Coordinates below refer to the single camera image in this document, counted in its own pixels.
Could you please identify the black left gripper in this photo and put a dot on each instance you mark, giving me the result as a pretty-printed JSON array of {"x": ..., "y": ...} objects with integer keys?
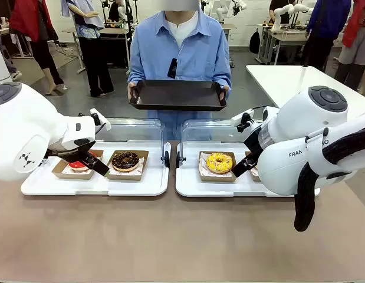
[{"x": 68, "y": 153}]

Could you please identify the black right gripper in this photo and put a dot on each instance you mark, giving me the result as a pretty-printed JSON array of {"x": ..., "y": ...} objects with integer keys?
[{"x": 254, "y": 143}]

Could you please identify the yellow sprinkled donut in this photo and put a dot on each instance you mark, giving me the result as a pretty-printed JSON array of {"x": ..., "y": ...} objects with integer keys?
[{"x": 219, "y": 162}]

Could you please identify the chocolate sprinkled donut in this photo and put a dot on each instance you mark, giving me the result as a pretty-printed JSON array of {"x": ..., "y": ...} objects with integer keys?
[{"x": 125, "y": 160}]

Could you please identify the cardboard box of yellow donut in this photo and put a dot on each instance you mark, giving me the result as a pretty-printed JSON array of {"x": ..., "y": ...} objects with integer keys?
[{"x": 217, "y": 177}]

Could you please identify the cardboard box of chocolate donut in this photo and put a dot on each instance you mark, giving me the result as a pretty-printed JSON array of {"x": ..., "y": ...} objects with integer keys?
[{"x": 123, "y": 176}]

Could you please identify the paper liner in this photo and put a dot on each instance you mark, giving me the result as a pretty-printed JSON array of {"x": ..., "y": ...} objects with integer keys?
[
  {"x": 65, "y": 169},
  {"x": 141, "y": 161},
  {"x": 203, "y": 169}
]

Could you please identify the dark brown serving tray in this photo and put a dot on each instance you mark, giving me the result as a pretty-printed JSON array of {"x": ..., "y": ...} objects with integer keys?
[{"x": 176, "y": 95}]

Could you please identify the person's right forearm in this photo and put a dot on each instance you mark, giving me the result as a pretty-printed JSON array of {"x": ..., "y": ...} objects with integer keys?
[{"x": 136, "y": 73}]

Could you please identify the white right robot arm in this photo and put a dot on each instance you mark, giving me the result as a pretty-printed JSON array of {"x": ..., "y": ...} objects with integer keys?
[{"x": 297, "y": 123}]

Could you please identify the person's left forearm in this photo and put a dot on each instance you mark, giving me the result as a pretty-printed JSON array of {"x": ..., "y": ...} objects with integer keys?
[{"x": 223, "y": 75}]

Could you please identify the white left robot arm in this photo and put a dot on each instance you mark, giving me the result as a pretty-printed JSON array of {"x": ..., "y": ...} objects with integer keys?
[{"x": 26, "y": 123}]

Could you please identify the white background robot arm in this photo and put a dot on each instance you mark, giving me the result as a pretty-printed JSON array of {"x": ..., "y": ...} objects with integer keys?
[{"x": 284, "y": 11}]

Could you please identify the red glazed donut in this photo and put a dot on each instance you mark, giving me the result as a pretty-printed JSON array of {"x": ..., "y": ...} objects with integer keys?
[{"x": 77, "y": 167}]

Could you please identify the paper liner under red donut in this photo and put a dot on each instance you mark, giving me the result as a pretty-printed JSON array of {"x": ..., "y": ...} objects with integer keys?
[{"x": 65, "y": 169}]

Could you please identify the cardboard box of red donut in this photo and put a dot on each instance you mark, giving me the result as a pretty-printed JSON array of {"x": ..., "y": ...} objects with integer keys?
[{"x": 62, "y": 174}]

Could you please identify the person in blue shirt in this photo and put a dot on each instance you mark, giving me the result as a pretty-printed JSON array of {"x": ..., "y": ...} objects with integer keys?
[{"x": 182, "y": 53}]

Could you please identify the person in blue hoodie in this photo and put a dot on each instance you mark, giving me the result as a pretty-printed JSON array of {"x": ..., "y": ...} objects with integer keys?
[{"x": 326, "y": 29}]

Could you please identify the person's left hand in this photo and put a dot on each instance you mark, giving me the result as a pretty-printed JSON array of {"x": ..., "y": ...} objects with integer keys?
[{"x": 226, "y": 91}]

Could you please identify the person's right hand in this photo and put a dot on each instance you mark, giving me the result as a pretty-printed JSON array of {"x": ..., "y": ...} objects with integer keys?
[{"x": 131, "y": 91}]

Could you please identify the white display tray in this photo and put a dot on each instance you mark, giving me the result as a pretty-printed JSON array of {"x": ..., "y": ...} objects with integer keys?
[
  {"x": 126, "y": 185},
  {"x": 217, "y": 187}
]

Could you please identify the clear plastic display lid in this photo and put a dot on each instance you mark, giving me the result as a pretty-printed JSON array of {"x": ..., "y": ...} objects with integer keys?
[
  {"x": 135, "y": 129},
  {"x": 205, "y": 129}
]

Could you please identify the white table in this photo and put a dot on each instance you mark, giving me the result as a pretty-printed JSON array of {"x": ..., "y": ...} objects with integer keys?
[{"x": 282, "y": 82}]

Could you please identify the mannequin with patterned blue shirt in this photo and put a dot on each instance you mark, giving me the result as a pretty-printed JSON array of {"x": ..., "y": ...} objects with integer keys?
[{"x": 90, "y": 44}]

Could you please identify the black clip-on microphone pack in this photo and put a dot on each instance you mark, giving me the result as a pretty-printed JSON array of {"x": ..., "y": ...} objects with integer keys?
[{"x": 172, "y": 68}]

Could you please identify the black backpack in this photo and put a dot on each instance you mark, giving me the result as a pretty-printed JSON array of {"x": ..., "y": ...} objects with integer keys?
[{"x": 254, "y": 42}]

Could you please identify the white air purifier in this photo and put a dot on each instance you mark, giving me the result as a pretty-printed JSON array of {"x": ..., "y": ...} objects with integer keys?
[{"x": 1, "y": 67}]

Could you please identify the mannequin with red jacket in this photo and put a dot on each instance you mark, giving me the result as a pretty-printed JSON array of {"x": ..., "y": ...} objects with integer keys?
[{"x": 34, "y": 23}]

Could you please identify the mannequin with red grey clothes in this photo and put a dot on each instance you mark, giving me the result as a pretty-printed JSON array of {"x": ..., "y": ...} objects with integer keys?
[{"x": 354, "y": 44}]

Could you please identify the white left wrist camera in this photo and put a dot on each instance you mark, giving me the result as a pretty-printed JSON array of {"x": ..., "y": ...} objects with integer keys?
[{"x": 99, "y": 118}]

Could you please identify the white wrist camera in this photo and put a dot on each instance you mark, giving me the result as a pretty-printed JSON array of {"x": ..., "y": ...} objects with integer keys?
[
  {"x": 242, "y": 116},
  {"x": 99, "y": 118}
]

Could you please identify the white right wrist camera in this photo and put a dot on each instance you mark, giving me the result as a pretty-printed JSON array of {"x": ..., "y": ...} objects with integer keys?
[{"x": 242, "y": 116}]

